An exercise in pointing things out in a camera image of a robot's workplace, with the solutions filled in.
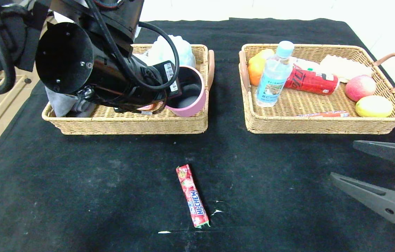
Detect orange fruit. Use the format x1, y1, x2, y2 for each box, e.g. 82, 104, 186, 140
248, 58, 266, 86

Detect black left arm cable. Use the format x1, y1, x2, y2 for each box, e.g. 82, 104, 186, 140
85, 0, 180, 92

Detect red cola can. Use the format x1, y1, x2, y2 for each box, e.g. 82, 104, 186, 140
284, 68, 340, 96

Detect white snack packet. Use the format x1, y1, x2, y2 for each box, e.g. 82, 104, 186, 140
290, 56, 331, 75

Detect red Hi-Chew candy stick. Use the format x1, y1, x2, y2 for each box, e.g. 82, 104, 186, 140
175, 164, 210, 229

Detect cream bread pastry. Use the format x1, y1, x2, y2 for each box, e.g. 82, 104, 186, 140
319, 55, 373, 83

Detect clear bottle blue cap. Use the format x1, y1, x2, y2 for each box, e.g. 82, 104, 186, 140
255, 41, 295, 107

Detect yellow lemon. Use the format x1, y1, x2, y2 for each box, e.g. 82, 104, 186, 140
355, 95, 394, 118

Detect orange sausage stick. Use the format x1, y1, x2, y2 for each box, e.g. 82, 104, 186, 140
296, 111, 349, 118

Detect light blue bath loofah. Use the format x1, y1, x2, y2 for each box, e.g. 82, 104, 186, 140
145, 34, 196, 69

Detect small yellow fruit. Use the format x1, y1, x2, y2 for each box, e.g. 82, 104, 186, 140
249, 49, 275, 65

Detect white cabinet furniture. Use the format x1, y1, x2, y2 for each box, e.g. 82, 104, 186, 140
138, 0, 359, 23

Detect pink saucepan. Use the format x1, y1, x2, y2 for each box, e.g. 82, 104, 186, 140
165, 65, 207, 118

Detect red apple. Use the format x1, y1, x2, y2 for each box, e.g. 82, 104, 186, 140
345, 75, 377, 102

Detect black table cloth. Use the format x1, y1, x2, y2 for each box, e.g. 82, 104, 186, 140
0, 17, 395, 252

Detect wicker basket brown handles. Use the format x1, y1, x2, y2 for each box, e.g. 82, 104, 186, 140
238, 43, 395, 134
42, 43, 215, 135

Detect grey folded towel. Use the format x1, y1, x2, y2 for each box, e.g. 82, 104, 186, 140
45, 87, 96, 118

